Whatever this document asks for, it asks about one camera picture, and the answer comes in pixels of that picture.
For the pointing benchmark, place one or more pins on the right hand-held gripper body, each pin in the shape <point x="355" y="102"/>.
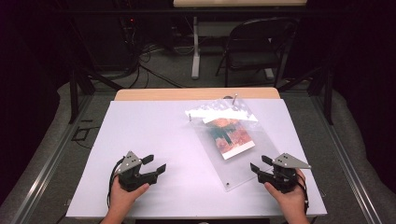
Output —
<point x="281" y="179"/>

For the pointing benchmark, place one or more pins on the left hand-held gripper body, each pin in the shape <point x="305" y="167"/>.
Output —
<point x="134" y="180"/>

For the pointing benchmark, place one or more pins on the clear acrylic picture frame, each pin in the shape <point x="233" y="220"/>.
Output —
<point x="264" y="146"/>

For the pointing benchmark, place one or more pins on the painting print card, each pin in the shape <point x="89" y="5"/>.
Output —
<point x="233" y="140"/>

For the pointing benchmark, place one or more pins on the person's left hand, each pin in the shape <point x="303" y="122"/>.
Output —
<point x="123" y="200"/>

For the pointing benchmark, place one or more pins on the person's right hand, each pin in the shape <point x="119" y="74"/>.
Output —
<point x="292" y="202"/>

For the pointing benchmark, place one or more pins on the white foam board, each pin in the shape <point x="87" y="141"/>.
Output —
<point x="140" y="130"/>

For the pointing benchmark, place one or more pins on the wooden table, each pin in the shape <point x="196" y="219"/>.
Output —
<point x="186" y="93"/>

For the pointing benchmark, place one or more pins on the black metal stand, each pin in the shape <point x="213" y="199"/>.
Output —
<point x="74" y="93"/>
<point x="328" y="93"/>

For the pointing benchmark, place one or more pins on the black folding chair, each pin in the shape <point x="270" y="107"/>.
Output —
<point x="252" y="59"/>

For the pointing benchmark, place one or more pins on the white-legged desk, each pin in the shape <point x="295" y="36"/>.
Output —
<point x="195" y="46"/>

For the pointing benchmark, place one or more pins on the dark equipment rack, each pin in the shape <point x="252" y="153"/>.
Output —
<point x="129" y="31"/>

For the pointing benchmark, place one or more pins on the aluminium floor rail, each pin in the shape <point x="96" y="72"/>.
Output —
<point x="43" y="174"/>
<point x="348" y="168"/>

